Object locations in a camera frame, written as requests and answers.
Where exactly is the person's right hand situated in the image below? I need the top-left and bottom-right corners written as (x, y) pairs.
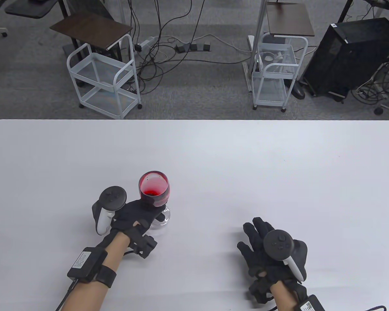
top-left (237, 217), bottom-right (308, 304)

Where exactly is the person's left hand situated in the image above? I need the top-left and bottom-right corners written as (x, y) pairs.
top-left (110, 199), bottom-right (166, 238)

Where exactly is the wine glass with red liquid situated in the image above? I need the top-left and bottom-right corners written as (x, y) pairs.
top-left (138, 171), bottom-right (171, 230)

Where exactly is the person's right forearm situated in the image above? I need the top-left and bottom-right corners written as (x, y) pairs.
top-left (271, 281), bottom-right (299, 311)

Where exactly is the person's left forearm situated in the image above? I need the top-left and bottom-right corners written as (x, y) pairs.
top-left (62, 232), bottom-right (132, 311)

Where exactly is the black and white controller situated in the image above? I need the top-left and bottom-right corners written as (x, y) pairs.
top-left (263, 229), bottom-right (306, 282)
top-left (92, 186), bottom-right (127, 235)

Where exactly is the black labelled wrist box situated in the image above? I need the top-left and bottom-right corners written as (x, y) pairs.
top-left (67, 247), bottom-right (117, 288)
top-left (293, 295), bottom-right (326, 311)

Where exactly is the white metal trolley cart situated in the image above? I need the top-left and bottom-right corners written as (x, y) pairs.
top-left (251, 32), bottom-right (308, 113)
top-left (66, 33), bottom-right (143, 120)

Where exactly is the white power strip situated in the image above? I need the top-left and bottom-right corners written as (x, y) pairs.
top-left (135, 36), bottom-right (159, 52)

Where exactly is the dark brown side table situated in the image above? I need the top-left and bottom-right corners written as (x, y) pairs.
top-left (50, 12), bottom-right (133, 87)
top-left (266, 2), bottom-right (315, 46)

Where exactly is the white round device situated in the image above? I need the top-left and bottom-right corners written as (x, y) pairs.
top-left (263, 51), bottom-right (283, 64)

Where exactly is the silver metal stand pole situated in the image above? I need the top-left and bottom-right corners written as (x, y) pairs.
top-left (243, 0), bottom-right (269, 94)

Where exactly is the black computer tower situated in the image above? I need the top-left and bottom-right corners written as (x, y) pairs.
top-left (302, 17), bottom-right (389, 98)

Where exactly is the black desk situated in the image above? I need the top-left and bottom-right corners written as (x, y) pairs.
top-left (5, 0), bottom-right (68, 19)

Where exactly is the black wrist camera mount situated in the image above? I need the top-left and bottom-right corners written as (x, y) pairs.
top-left (128, 224), bottom-right (158, 259)
top-left (248, 277), bottom-right (273, 304)

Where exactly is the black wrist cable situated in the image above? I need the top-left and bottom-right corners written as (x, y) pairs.
top-left (326, 304), bottom-right (387, 311)
top-left (53, 280), bottom-right (79, 311)

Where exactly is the bundle of black floor cables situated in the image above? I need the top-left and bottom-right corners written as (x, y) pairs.
top-left (126, 0), bottom-right (254, 95)

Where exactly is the tangle of mixed cables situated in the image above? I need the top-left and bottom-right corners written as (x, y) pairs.
top-left (351, 44), bottom-right (389, 105)

